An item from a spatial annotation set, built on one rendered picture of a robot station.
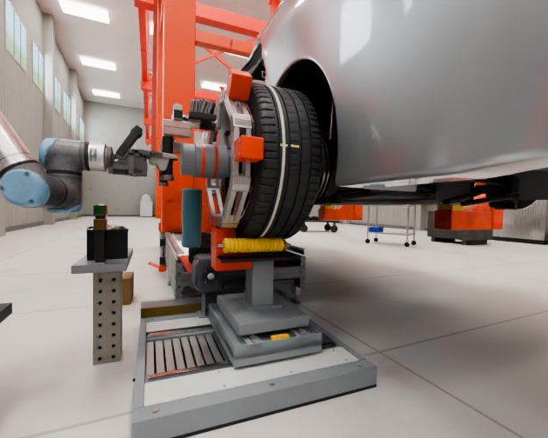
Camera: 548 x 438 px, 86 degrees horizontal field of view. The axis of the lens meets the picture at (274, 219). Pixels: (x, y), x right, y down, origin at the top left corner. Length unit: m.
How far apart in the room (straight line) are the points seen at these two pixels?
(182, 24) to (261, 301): 1.49
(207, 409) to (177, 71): 1.55
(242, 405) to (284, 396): 0.14
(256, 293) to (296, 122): 0.72
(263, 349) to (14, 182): 0.90
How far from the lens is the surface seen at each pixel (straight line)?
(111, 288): 1.43
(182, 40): 1.91
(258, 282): 1.32
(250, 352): 1.18
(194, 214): 1.34
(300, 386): 1.13
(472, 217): 3.05
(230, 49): 4.22
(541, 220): 8.88
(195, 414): 1.05
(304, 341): 1.25
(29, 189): 0.93
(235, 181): 1.02
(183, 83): 1.81
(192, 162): 1.21
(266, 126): 1.04
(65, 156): 1.07
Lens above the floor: 0.66
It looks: 2 degrees down
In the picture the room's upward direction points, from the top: 1 degrees clockwise
